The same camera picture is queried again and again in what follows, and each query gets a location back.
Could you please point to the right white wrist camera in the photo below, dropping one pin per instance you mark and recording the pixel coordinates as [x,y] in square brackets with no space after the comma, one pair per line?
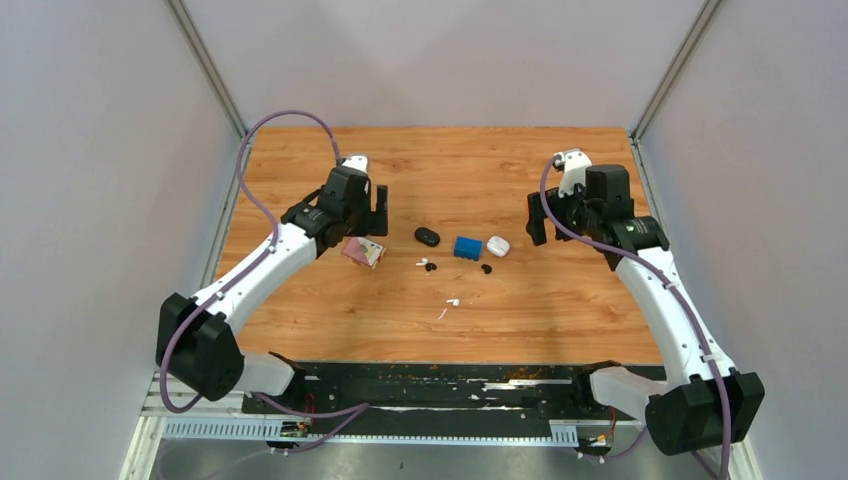
[572,164]

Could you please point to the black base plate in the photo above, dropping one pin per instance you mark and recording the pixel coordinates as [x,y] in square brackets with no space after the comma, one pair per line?
[427,400]

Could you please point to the blue toy brick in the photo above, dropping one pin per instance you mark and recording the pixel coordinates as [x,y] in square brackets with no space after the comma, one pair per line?
[467,248]

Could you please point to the black earbud charging case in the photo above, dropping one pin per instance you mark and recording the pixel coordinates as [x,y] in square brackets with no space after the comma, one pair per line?
[427,236]

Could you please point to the pink small carton box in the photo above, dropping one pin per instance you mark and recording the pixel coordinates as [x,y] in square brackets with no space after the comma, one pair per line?
[364,251]

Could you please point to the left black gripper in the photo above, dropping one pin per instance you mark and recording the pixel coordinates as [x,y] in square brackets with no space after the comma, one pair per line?
[375,222]

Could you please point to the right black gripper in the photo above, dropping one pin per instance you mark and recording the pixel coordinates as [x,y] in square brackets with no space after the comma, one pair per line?
[536,215]

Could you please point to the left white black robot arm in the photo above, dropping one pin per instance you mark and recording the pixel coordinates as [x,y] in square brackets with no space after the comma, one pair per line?
[197,334]

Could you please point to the white earbud charging case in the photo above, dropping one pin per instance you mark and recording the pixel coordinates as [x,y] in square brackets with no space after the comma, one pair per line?
[498,246]

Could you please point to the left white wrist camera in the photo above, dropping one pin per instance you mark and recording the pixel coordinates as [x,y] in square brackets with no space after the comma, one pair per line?
[357,162]

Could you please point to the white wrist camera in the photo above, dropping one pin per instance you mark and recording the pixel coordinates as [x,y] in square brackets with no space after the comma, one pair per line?
[572,164]
[357,162]

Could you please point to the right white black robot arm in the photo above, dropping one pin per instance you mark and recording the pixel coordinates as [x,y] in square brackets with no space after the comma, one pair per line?
[705,401]

